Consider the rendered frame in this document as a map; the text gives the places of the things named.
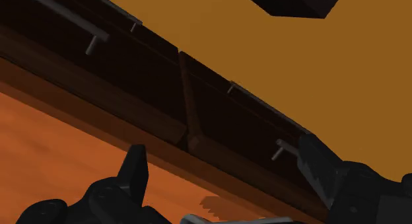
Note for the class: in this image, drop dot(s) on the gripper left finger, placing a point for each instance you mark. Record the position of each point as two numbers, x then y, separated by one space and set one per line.
109 197

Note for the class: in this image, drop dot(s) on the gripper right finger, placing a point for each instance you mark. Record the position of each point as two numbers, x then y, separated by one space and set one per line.
354 191

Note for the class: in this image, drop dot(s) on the dark brown drawer cabinet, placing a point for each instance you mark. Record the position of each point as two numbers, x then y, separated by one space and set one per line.
135 81

